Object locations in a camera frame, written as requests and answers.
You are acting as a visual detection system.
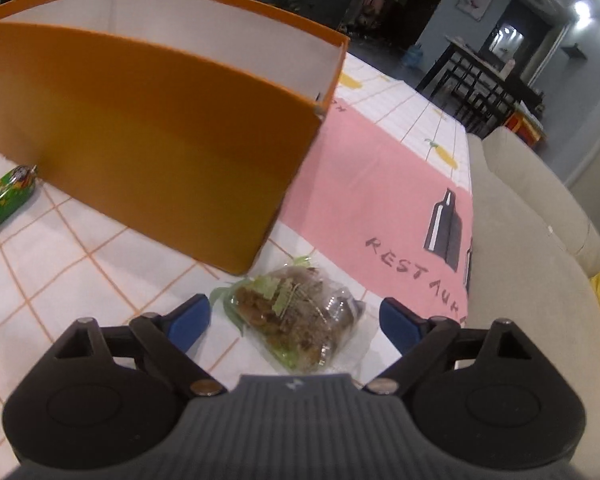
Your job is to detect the beige sofa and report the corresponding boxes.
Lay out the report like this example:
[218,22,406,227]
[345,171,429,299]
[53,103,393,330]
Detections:
[466,126,600,480]

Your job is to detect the checkered printed tablecloth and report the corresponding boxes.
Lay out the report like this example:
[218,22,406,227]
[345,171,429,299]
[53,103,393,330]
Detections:
[0,51,477,480]

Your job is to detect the dark dining chair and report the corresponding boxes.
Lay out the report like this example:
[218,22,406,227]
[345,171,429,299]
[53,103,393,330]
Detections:
[416,52,481,123]
[467,67,520,135]

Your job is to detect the orange stools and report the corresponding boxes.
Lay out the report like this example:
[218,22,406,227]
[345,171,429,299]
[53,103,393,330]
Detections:
[504,109,549,147]

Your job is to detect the dark dining table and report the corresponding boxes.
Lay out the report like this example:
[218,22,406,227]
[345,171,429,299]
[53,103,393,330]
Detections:
[442,34,542,107]

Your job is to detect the green snack packet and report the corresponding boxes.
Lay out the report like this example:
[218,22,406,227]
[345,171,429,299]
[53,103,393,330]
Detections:
[0,163,38,244]

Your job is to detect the wall picture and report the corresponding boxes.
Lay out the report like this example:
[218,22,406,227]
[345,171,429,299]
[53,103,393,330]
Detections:
[455,0,495,22]

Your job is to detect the clear packet of brown snack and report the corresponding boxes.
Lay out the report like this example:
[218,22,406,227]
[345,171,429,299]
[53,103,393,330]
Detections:
[211,256,369,374]

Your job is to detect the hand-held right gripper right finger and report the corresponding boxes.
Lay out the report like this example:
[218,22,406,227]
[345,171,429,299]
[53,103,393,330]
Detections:
[362,297,533,396]

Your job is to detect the orange cardboard box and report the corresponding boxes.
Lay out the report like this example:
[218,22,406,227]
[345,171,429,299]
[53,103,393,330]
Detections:
[0,0,351,277]

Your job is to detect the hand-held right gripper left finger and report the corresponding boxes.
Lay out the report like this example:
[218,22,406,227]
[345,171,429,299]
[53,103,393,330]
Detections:
[55,294,227,397]

